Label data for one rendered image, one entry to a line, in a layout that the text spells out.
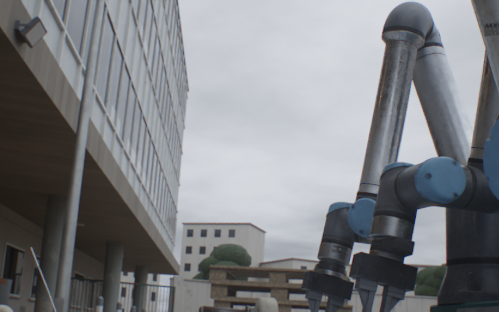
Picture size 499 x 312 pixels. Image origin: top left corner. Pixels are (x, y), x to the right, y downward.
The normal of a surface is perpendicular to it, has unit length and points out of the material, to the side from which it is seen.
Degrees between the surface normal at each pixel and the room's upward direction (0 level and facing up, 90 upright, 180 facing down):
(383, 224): 82
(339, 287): 90
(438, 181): 92
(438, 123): 96
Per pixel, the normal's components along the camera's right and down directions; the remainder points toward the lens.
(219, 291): -0.09, -0.26
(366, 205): -0.46, -0.17
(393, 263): 0.15, -0.26
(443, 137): -0.74, -0.11
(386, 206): -0.56, -0.38
